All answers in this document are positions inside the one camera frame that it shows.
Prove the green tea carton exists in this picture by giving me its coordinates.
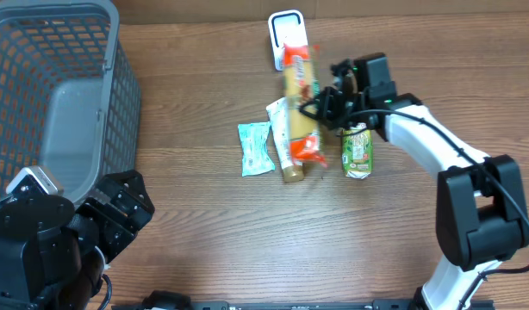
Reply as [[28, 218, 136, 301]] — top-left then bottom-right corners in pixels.
[[341, 123, 373, 179]]

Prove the white cosmetic tube gold cap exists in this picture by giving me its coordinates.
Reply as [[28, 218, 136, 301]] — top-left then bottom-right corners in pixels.
[[266, 97, 304, 183]]

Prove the white barcode scanner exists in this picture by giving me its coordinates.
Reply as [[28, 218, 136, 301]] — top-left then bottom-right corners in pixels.
[[268, 9, 308, 71]]

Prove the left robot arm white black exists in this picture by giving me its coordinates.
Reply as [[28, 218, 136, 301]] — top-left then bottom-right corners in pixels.
[[0, 166, 155, 309]]

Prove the grey plastic mesh basket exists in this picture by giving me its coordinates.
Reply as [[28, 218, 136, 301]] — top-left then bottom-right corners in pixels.
[[0, 0, 141, 203]]

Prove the orange spaghetti packet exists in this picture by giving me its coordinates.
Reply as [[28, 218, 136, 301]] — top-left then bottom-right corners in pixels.
[[283, 46, 327, 167]]

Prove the teal snack packet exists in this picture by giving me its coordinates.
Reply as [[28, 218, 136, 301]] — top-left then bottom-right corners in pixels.
[[238, 121, 275, 177]]

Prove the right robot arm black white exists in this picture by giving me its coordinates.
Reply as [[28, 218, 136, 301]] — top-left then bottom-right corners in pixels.
[[299, 53, 529, 309]]

